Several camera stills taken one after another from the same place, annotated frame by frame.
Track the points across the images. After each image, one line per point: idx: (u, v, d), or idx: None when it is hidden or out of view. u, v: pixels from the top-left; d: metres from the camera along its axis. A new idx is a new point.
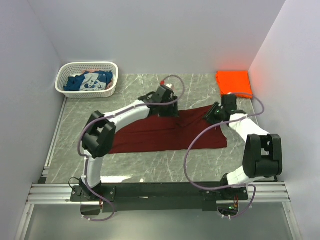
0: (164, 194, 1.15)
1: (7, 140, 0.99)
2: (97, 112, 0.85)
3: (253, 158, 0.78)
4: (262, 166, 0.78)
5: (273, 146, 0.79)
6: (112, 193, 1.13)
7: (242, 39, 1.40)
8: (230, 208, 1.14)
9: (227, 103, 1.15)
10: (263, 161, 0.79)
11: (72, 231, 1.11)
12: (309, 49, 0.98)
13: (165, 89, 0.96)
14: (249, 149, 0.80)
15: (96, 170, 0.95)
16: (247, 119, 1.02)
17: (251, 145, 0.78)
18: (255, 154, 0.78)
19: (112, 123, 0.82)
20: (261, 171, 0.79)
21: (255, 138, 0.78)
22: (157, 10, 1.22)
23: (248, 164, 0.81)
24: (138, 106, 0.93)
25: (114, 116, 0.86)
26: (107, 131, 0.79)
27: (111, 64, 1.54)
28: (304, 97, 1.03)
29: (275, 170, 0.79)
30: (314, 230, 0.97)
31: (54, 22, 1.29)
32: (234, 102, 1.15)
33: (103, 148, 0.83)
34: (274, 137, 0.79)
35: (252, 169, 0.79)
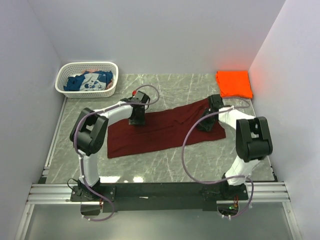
0: (164, 194, 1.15)
1: (7, 140, 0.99)
2: (87, 108, 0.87)
3: (244, 139, 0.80)
4: (254, 146, 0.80)
5: (261, 127, 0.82)
6: (112, 193, 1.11)
7: (242, 39, 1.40)
8: (230, 208, 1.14)
9: (215, 102, 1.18)
10: (254, 142, 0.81)
11: (72, 231, 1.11)
12: (310, 50, 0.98)
13: (143, 94, 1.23)
14: (239, 133, 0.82)
15: (92, 168, 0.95)
16: (234, 110, 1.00)
17: (241, 128, 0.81)
18: (245, 135, 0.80)
19: (104, 116, 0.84)
20: (254, 152, 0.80)
21: (243, 122, 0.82)
22: (157, 10, 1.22)
23: (240, 147, 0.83)
24: (123, 105, 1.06)
25: (104, 111, 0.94)
26: (102, 124, 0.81)
27: (111, 64, 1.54)
28: (304, 98, 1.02)
29: (266, 149, 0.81)
30: (314, 230, 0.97)
31: (54, 22, 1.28)
32: (221, 99, 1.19)
33: (97, 142, 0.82)
34: (261, 119, 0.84)
35: (245, 151, 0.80)
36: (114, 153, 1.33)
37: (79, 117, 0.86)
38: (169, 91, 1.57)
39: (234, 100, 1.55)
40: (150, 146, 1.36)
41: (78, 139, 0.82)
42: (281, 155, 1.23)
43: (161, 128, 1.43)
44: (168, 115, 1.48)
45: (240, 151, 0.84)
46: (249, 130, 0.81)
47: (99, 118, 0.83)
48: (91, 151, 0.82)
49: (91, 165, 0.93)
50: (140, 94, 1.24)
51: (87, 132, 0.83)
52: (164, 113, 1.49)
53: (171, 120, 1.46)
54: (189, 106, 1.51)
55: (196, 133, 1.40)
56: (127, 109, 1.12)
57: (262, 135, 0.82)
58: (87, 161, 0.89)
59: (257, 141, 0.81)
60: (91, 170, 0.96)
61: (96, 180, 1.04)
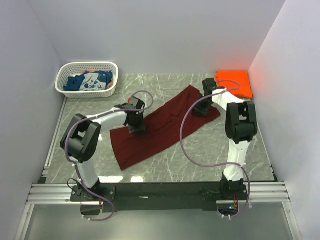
0: (164, 194, 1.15)
1: (7, 140, 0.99)
2: (79, 114, 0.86)
3: (233, 121, 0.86)
4: (240, 128, 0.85)
5: (250, 111, 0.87)
6: (112, 193, 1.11)
7: (242, 39, 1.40)
8: (230, 208, 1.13)
9: (208, 85, 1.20)
10: (241, 124, 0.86)
11: (72, 231, 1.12)
12: (310, 50, 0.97)
13: (137, 99, 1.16)
14: (228, 115, 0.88)
15: (88, 171, 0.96)
16: (226, 92, 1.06)
17: (230, 110, 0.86)
18: (233, 118, 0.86)
19: (96, 122, 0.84)
20: (240, 133, 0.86)
21: (233, 105, 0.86)
22: (157, 10, 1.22)
23: (229, 128, 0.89)
24: (117, 111, 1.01)
25: (97, 117, 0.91)
26: (93, 130, 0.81)
27: (111, 64, 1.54)
28: (304, 97, 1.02)
29: (252, 130, 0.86)
30: (314, 230, 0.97)
31: (54, 22, 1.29)
32: (215, 83, 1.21)
33: (89, 149, 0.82)
34: (250, 103, 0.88)
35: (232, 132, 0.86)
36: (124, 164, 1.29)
37: (71, 123, 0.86)
38: (169, 91, 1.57)
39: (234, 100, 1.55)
40: (157, 148, 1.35)
41: (69, 147, 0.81)
42: (281, 155, 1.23)
43: (161, 128, 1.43)
44: (164, 111, 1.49)
45: (228, 131, 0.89)
46: (238, 113, 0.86)
47: (90, 125, 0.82)
48: (83, 158, 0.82)
49: (85, 170, 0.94)
50: (135, 99, 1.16)
51: (79, 138, 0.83)
52: (161, 112, 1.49)
53: (167, 116, 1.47)
54: (177, 98, 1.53)
55: (194, 124, 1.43)
56: (121, 116, 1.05)
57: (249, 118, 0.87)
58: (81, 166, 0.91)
59: (244, 123, 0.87)
60: (87, 174, 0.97)
61: (95, 180, 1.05)
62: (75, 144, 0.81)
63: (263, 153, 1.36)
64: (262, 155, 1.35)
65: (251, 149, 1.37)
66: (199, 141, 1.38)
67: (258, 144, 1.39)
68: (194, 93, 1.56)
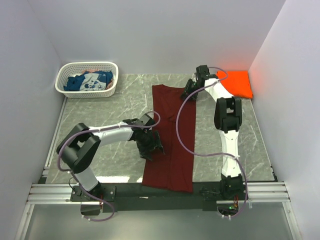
0: (164, 194, 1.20)
1: (7, 140, 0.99)
2: (81, 124, 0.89)
3: (221, 116, 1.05)
4: (227, 121, 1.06)
5: (236, 106, 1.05)
6: (112, 193, 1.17)
7: (242, 39, 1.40)
8: (229, 208, 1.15)
9: (202, 72, 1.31)
10: (227, 118, 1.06)
11: (72, 231, 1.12)
12: (310, 50, 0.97)
13: (148, 117, 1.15)
14: (218, 110, 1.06)
15: (86, 176, 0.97)
16: (218, 84, 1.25)
17: (220, 107, 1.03)
18: (222, 113, 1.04)
19: (97, 136, 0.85)
20: (226, 125, 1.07)
21: (222, 101, 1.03)
22: (157, 10, 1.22)
23: (217, 120, 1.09)
24: (123, 126, 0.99)
25: (99, 130, 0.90)
26: (90, 145, 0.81)
27: (111, 64, 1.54)
28: (305, 97, 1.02)
29: (237, 121, 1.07)
30: (314, 230, 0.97)
31: (54, 22, 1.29)
32: (207, 70, 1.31)
33: (84, 162, 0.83)
34: (237, 99, 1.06)
35: (221, 124, 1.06)
36: (190, 182, 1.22)
37: (72, 131, 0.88)
38: None
39: None
40: (184, 153, 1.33)
41: (64, 155, 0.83)
42: (281, 155, 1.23)
43: (173, 138, 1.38)
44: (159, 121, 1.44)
45: (217, 122, 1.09)
46: (226, 108, 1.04)
47: (90, 138, 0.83)
48: (76, 169, 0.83)
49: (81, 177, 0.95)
50: (146, 117, 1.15)
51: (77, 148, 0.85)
52: (161, 130, 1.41)
53: (162, 128, 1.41)
54: (156, 102, 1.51)
55: (187, 114, 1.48)
56: (126, 132, 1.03)
57: (235, 112, 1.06)
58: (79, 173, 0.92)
59: (230, 116, 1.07)
60: (85, 180, 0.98)
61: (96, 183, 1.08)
62: (70, 153, 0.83)
63: (263, 153, 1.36)
64: (262, 155, 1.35)
65: (251, 149, 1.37)
66: (199, 141, 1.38)
67: (258, 144, 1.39)
68: (162, 89, 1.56)
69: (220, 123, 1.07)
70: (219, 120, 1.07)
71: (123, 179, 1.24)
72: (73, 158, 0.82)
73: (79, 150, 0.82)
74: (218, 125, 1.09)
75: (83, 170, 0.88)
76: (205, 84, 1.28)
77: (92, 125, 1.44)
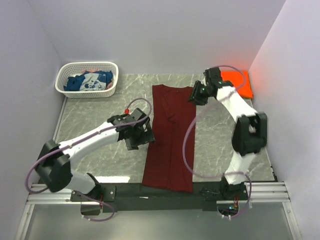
0: (164, 194, 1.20)
1: (7, 140, 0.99)
2: (50, 141, 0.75)
3: (242, 139, 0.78)
4: (250, 145, 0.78)
5: (260, 125, 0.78)
6: (112, 192, 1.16)
7: (242, 39, 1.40)
8: (229, 208, 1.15)
9: (213, 76, 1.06)
10: (250, 140, 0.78)
11: (72, 230, 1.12)
12: (310, 50, 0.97)
13: (140, 113, 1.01)
14: (238, 131, 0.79)
15: (79, 182, 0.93)
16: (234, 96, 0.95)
17: (241, 127, 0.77)
18: (242, 134, 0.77)
19: (65, 156, 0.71)
20: (248, 149, 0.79)
21: (243, 120, 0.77)
22: (157, 10, 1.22)
23: (236, 142, 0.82)
24: (104, 131, 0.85)
25: (70, 146, 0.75)
26: (60, 166, 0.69)
27: (111, 64, 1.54)
28: (305, 97, 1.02)
29: (262, 143, 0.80)
30: (314, 230, 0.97)
31: (54, 23, 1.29)
32: (219, 75, 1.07)
33: (58, 182, 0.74)
34: (262, 116, 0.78)
35: (241, 148, 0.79)
36: (190, 183, 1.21)
37: (42, 149, 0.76)
38: None
39: None
40: (186, 153, 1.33)
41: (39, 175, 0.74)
42: (281, 155, 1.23)
43: (173, 137, 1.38)
44: (159, 121, 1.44)
45: (236, 144, 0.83)
46: (248, 128, 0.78)
47: (58, 159, 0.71)
48: (52, 190, 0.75)
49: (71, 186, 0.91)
50: (138, 112, 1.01)
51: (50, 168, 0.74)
52: (162, 130, 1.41)
53: (163, 129, 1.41)
54: (156, 102, 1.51)
55: (187, 112, 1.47)
56: (111, 135, 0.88)
57: (260, 132, 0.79)
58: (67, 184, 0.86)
59: (254, 138, 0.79)
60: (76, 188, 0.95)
61: (91, 187, 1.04)
62: (42, 175, 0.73)
63: (263, 153, 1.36)
64: (262, 155, 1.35)
65: None
66: (199, 141, 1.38)
67: None
68: (162, 89, 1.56)
69: (240, 147, 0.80)
70: (239, 143, 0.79)
71: (123, 179, 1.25)
72: (46, 180, 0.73)
73: (50, 172, 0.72)
74: (238, 148, 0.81)
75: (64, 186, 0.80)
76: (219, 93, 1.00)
77: (92, 125, 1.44)
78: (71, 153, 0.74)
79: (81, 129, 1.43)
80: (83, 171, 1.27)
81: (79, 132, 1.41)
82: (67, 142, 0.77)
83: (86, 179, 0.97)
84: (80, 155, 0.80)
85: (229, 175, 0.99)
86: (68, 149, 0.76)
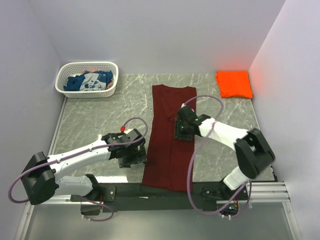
0: (164, 195, 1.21)
1: (7, 140, 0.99)
2: (41, 153, 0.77)
3: (252, 162, 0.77)
4: (259, 164, 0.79)
5: (259, 141, 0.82)
6: (112, 192, 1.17)
7: (242, 39, 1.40)
8: (229, 208, 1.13)
9: (187, 115, 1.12)
10: (258, 159, 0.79)
11: (73, 231, 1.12)
12: (310, 51, 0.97)
13: (137, 134, 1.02)
14: (243, 156, 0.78)
15: (72, 191, 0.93)
16: (217, 124, 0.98)
17: (243, 151, 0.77)
18: (250, 158, 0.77)
19: (51, 172, 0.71)
20: (261, 169, 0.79)
21: (242, 144, 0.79)
22: (157, 10, 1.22)
23: (245, 168, 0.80)
24: (95, 149, 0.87)
25: (58, 161, 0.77)
26: (45, 179, 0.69)
27: (111, 64, 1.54)
28: (305, 98, 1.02)
29: (269, 158, 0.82)
30: (314, 230, 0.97)
31: (54, 22, 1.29)
32: (191, 111, 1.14)
33: (41, 197, 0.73)
34: (255, 132, 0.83)
35: (255, 171, 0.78)
36: (190, 182, 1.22)
37: (31, 160, 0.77)
38: None
39: (234, 100, 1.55)
40: (186, 152, 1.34)
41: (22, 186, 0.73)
42: (281, 156, 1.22)
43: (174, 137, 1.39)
44: (159, 121, 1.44)
45: (246, 171, 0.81)
46: (251, 150, 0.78)
47: (44, 174, 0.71)
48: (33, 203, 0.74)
49: (66, 192, 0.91)
50: (135, 133, 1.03)
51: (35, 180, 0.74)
52: (162, 130, 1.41)
53: (164, 128, 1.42)
54: (156, 102, 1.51)
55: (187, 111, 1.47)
56: (102, 155, 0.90)
57: (261, 147, 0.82)
58: (56, 191, 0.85)
59: (259, 157, 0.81)
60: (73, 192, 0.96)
61: (89, 189, 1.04)
62: (26, 186, 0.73)
63: None
64: None
65: None
66: (199, 141, 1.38)
67: None
68: (162, 88, 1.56)
69: (252, 172, 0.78)
70: (250, 168, 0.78)
71: (122, 179, 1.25)
72: (28, 192, 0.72)
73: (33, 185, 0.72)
74: (251, 173, 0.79)
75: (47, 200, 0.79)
76: (203, 128, 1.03)
77: (92, 125, 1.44)
78: (57, 169, 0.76)
79: (81, 129, 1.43)
80: (82, 171, 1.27)
81: (79, 132, 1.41)
82: (57, 156, 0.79)
83: (82, 183, 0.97)
84: (68, 171, 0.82)
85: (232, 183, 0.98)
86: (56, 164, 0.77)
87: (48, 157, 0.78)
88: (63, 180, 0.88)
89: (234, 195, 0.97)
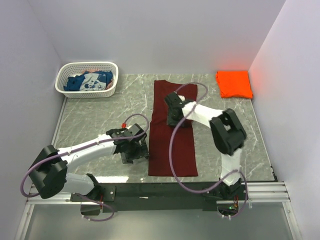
0: (164, 194, 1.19)
1: (7, 140, 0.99)
2: (49, 146, 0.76)
3: (224, 138, 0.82)
4: (232, 141, 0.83)
5: (232, 119, 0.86)
6: (112, 192, 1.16)
7: (242, 39, 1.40)
8: (230, 208, 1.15)
9: (173, 101, 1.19)
10: (231, 136, 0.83)
11: (72, 231, 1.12)
12: (310, 49, 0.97)
13: (138, 128, 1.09)
14: (217, 133, 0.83)
15: (78, 185, 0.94)
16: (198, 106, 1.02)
17: (216, 127, 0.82)
18: (222, 134, 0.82)
19: (63, 163, 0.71)
20: (234, 144, 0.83)
21: (216, 121, 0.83)
22: (157, 10, 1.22)
23: (220, 144, 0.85)
24: (102, 142, 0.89)
25: (68, 153, 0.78)
26: (57, 171, 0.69)
27: (111, 64, 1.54)
28: (305, 97, 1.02)
29: (242, 135, 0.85)
30: (314, 230, 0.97)
31: (54, 22, 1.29)
32: (178, 97, 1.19)
33: (51, 189, 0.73)
34: (229, 111, 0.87)
35: (228, 147, 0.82)
36: (191, 173, 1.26)
37: (39, 154, 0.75)
38: None
39: (234, 100, 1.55)
40: (186, 146, 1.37)
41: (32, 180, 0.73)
42: (281, 155, 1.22)
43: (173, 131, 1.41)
44: (160, 115, 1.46)
45: (221, 147, 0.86)
46: (223, 127, 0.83)
47: (55, 165, 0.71)
48: (43, 197, 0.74)
49: (68, 189, 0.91)
50: (136, 128, 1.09)
51: (45, 173, 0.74)
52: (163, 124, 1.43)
53: (164, 123, 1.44)
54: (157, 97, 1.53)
55: None
56: (107, 148, 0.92)
57: (234, 125, 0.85)
58: None
59: (233, 134, 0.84)
60: (73, 190, 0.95)
61: (90, 188, 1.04)
62: (36, 179, 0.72)
63: (263, 153, 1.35)
64: (262, 155, 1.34)
65: (251, 149, 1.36)
66: (199, 141, 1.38)
67: (258, 144, 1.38)
68: (164, 84, 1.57)
69: (225, 148, 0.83)
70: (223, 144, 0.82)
71: (123, 179, 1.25)
72: (38, 185, 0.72)
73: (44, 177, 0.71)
74: (225, 149, 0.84)
75: (55, 193, 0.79)
76: (184, 111, 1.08)
77: (92, 125, 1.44)
78: (68, 160, 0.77)
79: (81, 129, 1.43)
80: (83, 171, 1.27)
81: (79, 132, 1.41)
82: (67, 148, 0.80)
83: (84, 181, 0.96)
84: (77, 163, 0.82)
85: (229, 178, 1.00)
86: (66, 156, 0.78)
87: (57, 149, 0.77)
88: (69, 176, 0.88)
89: (217, 183, 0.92)
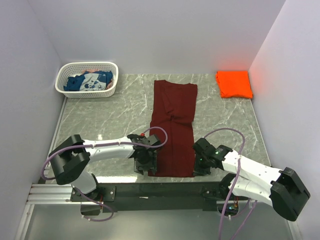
0: (163, 195, 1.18)
1: (6, 140, 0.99)
2: (76, 136, 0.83)
3: (290, 205, 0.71)
4: (298, 206, 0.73)
5: (294, 181, 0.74)
6: (112, 192, 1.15)
7: (243, 39, 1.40)
8: (229, 208, 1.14)
9: (204, 149, 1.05)
10: (295, 201, 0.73)
11: (73, 231, 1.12)
12: (310, 49, 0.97)
13: (156, 138, 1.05)
14: (282, 202, 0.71)
15: (84, 182, 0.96)
16: (244, 159, 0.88)
17: (283, 197, 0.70)
18: (289, 202, 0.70)
19: (86, 154, 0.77)
20: (299, 210, 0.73)
21: (279, 188, 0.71)
22: (157, 10, 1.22)
23: (283, 211, 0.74)
24: (123, 144, 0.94)
25: (93, 146, 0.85)
26: (79, 160, 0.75)
27: (111, 64, 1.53)
28: (306, 98, 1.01)
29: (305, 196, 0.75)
30: (314, 230, 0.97)
31: (54, 22, 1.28)
32: (209, 144, 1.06)
33: (68, 178, 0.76)
34: (290, 172, 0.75)
35: (294, 215, 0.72)
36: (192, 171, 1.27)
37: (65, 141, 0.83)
38: None
39: (234, 100, 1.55)
40: (186, 145, 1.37)
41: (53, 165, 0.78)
42: (281, 155, 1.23)
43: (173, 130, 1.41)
44: (158, 115, 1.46)
45: (283, 213, 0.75)
46: (287, 192, 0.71)
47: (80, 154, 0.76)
48: (58, 182, 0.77)
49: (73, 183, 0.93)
50: (154, 137, 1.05)
51: (65, 161, 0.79)
52: (163, 124, 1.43)
53: (163, 123, 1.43)
54: (157, 97, 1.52)
55: (187, 105, 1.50)
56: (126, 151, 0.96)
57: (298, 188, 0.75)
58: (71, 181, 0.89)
59: (295, 197, 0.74)
60: (77, 185, 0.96)
61: (92, 187, 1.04)
62: (56, 165, 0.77)
63: (263, 153, 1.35)
64: (262, 155, 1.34)
65: (251, 149, 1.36)
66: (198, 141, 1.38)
67: (258, 144, 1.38)
68: (163, 84, 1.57)
69: (291, 215, 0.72)
70: (289, 212, 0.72)
71: (124, 179, 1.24)
72: (57, 171, 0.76)
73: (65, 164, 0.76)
74: (289, 216, 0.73)
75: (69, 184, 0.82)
76: (227, 165, 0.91)
77: (92, 125, 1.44)
78: (91, 152, 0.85)
79: (81, 129, 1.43)
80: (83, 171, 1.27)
81: (79, 132, 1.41)
82: (92, 141, 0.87)
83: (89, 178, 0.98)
84: (96, 158, 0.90)
85: (240, 192, 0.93)
86: (90, 148, 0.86)
87: (83, 139, 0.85)
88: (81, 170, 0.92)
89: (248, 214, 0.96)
